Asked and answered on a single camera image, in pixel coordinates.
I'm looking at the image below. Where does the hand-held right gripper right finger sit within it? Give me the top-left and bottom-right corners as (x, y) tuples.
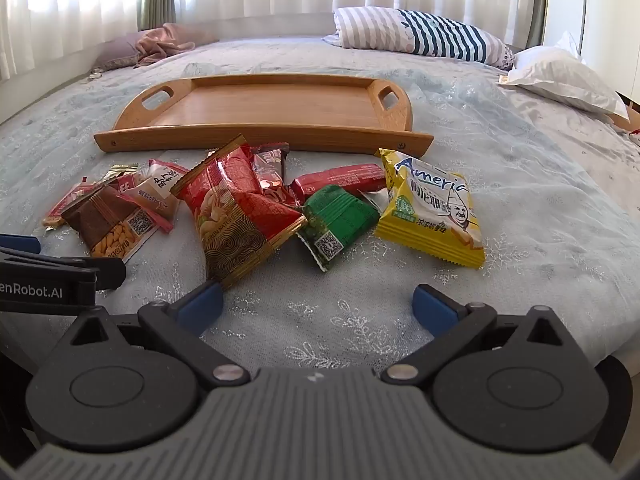
(381, 284), (601, 387)

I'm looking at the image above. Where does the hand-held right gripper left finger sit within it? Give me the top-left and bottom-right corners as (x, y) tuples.
(35, 281), (251, 390)

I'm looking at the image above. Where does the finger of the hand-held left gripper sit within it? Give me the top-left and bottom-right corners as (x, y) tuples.
(0, 234), (42, 255)
(0, 255), (126, 291)

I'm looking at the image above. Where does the brown peanut packet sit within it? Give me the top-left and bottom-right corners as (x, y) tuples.
(60, 182), (161, 264)

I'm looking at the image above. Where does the small dark red packet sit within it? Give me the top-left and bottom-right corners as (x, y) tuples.
(42, 177), (96, 228)

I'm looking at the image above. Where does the yellow snack packet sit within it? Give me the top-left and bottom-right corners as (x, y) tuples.
(374, 148), (487, 269)

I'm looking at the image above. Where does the clear cream biscuit packet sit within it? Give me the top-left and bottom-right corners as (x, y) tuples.
(117, 159), (190, 235)

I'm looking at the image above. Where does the gold striped packet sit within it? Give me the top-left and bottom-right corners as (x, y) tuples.
(102, 162), (140, 183)

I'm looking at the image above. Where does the large red peanut packet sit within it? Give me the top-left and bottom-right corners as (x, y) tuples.
(170, 134), (308, 292)

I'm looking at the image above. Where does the green snack packet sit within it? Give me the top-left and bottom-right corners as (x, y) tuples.
(295, 184), (382, 273)

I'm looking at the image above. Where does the shiny red candy packet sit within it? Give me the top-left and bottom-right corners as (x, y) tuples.
(250, 142), (301, 207)

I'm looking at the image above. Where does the long red bar packet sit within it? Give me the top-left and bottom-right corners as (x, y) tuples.
(290, 162), (386, 201)

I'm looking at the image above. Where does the wooden tray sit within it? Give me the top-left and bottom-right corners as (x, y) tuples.
(93, 73), (435, 156)

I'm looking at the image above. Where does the purple pillow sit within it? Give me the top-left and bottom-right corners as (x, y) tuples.
(92, 30), (151, 72)

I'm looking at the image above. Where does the pink cloth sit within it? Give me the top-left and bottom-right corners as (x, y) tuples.
(132, 22), (221, 68)

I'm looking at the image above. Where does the white pillow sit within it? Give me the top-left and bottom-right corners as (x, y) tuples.
(496, 30), (630, 121)

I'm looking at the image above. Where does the light blue bedspread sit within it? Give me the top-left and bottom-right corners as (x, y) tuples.
(0, 35), (640, 376)

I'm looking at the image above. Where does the cardboard box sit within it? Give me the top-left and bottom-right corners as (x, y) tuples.
(607, 90), (640, 133)

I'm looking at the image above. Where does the blue striped pillow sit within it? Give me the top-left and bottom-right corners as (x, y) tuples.
(322, 6), (516, 71)

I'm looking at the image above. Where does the white wardrobe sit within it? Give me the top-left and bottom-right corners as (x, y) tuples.
(542, 0), (640, 106)

